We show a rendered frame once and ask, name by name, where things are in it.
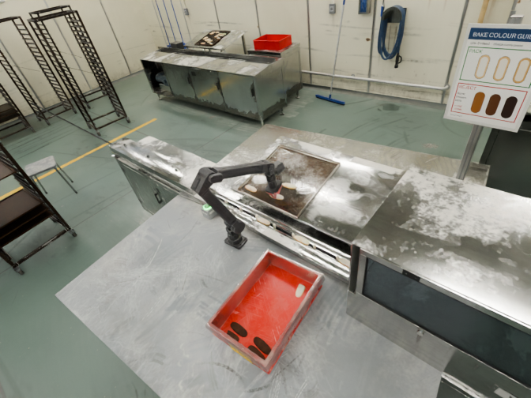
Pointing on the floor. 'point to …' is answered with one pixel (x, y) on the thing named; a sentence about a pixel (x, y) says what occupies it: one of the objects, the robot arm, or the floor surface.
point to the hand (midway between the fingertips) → (276, 195)
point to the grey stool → (45, 170)
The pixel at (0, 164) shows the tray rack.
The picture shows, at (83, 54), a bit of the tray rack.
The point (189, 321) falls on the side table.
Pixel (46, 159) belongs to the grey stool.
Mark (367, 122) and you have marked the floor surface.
